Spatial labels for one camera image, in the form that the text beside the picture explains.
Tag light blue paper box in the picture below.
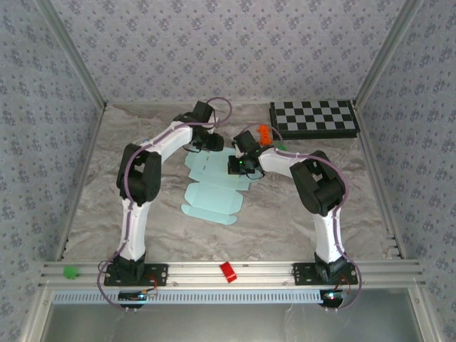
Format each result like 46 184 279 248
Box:
180 148 263 226

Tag orange toy block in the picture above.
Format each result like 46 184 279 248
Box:
256 123 274 146

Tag black and grey chessboard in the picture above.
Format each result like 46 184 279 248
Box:
269 100 359 140

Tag red plastic block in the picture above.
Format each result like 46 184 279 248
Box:
219 261 239 284

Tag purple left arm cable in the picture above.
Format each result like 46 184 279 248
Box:
96 96 233 313

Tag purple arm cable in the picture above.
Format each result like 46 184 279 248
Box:
96 96 233 313
245 123 363 313

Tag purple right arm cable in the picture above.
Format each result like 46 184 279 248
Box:
245 123 363 313

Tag aluminium side rail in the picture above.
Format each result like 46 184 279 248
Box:
55 103 108 261
356 101 407 259

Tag aluminium frame rail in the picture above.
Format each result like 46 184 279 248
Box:
37 259 427 289

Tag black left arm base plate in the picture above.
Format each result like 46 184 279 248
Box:
103 262 169 286

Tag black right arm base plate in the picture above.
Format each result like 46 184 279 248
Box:
291 262 358 286

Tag grey slotted cable duct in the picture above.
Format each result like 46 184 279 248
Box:
51 289 332 306

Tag aluminium corner post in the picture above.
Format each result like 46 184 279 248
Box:
33 0 108 108
354 0 425 108

